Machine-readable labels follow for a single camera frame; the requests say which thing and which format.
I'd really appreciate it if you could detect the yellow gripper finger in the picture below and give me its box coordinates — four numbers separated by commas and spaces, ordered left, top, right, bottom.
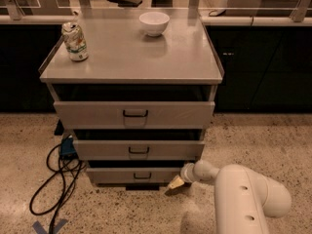
168, 175, 184, 189

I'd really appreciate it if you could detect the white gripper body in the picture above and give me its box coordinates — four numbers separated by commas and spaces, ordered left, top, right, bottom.
180, 163, 196, 183

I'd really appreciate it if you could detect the grey bottom drawer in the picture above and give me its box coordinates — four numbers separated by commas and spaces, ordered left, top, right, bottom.
86, 168, 180, 184

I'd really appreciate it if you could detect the grey drawer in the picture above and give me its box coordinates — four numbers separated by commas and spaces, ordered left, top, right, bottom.
54, 101, 215, 130
73, 140, 204, 161
86, 168, 180, 184

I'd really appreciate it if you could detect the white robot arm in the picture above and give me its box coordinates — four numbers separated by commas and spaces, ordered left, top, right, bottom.
168, 160, 292, 234

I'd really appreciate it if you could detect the grey middle drawer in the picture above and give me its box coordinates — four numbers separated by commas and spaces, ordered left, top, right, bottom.
73, 140, 204, 161

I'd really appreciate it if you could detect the grey metal drawer cabinet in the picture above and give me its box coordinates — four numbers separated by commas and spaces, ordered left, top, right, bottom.
41, 9, 223, 186

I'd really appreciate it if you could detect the grey top drawer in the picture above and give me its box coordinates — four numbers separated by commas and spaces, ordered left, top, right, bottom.
54, 101, 215, 130

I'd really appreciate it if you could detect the blue power box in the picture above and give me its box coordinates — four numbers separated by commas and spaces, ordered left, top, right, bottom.
59, 137, 77, 159

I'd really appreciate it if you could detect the white ceramic bowl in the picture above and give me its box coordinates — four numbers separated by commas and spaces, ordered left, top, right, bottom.
139, 12, 170, 36

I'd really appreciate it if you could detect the crushed white green can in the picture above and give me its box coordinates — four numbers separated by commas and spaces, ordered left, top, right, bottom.
61, 22, 89, 61

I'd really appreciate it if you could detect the black office chair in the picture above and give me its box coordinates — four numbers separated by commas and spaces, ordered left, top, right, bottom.
107, 0, 142, 7

